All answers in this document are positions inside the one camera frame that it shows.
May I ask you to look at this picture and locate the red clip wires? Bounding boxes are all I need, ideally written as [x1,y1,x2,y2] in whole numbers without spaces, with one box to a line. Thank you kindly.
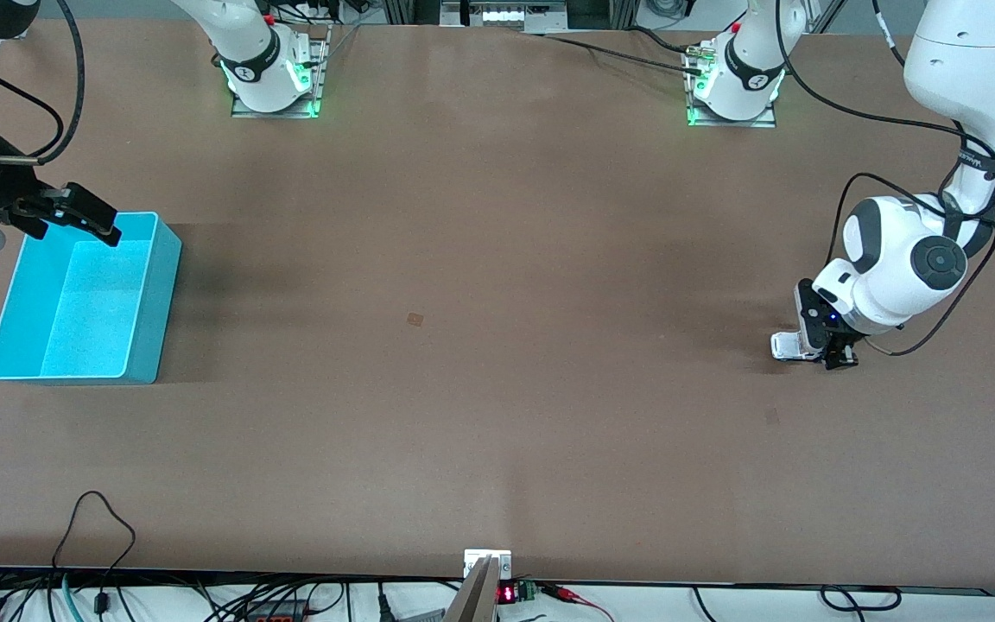
[539,583,616,622]

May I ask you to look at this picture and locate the thin black looped cable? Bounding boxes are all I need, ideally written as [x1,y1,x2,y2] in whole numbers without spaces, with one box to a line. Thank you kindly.
[51,491,137,614]

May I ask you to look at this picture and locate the grey aluminium beam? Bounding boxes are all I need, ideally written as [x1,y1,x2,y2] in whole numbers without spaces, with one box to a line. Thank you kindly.
[444,557,500,622]

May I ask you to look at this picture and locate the black coiled floor cable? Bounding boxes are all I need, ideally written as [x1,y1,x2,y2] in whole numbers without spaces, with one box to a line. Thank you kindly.
[819,585,903,613]

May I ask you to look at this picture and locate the aluminium frame with lights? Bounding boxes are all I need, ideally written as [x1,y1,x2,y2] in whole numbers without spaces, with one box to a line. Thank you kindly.
[440,0,569,35]

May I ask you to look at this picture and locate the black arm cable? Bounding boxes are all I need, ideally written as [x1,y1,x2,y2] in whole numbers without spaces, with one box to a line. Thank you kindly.
[774,0,995,358]
[0,0,88,165]

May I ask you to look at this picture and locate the short black table cable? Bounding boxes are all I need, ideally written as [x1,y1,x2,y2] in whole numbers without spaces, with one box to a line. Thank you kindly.
[627,26,699,57]

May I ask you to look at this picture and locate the long black table cable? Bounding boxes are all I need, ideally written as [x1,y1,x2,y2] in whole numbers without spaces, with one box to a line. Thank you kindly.
[541,33,706,79]

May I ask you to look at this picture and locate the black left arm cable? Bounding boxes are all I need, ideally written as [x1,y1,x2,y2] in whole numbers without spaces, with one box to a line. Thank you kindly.
[774,0,995,358]

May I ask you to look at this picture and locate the cyan plastic bin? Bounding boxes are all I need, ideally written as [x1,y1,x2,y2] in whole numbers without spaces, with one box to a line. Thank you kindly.
[0,212,183,385]

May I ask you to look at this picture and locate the white mounting plate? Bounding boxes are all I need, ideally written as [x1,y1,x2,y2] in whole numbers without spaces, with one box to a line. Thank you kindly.
[464,549,513,579]

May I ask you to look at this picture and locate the teal cable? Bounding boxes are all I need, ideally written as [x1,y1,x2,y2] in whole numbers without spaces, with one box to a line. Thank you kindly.
[60,574,86,622]

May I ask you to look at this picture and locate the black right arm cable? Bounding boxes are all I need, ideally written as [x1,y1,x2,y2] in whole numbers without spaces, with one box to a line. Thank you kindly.
[0,0,88,165]

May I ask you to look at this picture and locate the white jeep toy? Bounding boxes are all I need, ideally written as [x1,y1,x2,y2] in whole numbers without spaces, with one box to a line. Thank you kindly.
[770,331,827,362]

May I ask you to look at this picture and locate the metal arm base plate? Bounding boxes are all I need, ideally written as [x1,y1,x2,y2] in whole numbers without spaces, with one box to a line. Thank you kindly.
[685,39,778,129]
[231,24,331,119]

